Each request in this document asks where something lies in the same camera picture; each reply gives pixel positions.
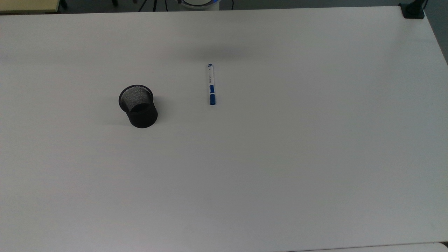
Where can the blue and white marker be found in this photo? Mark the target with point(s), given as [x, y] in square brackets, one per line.
[211, 91]

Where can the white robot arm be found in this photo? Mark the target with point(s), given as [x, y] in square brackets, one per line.
[199, 4]

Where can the black mesh pen cup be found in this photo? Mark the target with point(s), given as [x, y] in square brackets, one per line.
[143, 118]

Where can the black stand legs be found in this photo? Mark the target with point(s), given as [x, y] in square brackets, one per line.
[155, 4]

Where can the beige side table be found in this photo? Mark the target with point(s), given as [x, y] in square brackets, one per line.
[24, 5]

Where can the black camera pole with clamp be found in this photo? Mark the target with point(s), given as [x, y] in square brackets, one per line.
[413, 12]

